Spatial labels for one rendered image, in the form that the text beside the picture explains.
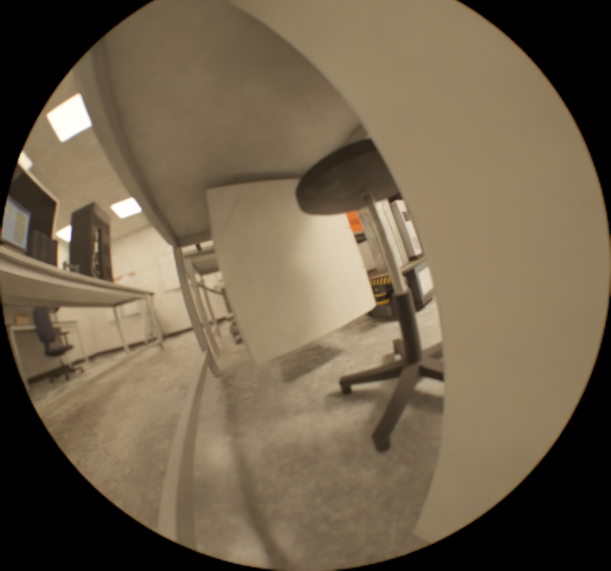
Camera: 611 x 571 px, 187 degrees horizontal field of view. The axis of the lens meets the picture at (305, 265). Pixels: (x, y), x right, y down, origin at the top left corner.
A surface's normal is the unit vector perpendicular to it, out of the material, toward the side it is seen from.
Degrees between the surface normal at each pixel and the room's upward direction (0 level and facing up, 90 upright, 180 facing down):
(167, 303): 90
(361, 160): 153
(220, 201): 90
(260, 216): 90
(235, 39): 180
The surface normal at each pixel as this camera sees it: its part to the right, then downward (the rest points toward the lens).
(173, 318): 0.41, -0.19
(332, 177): 0.00, 0.92
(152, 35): 0.31, 0.95
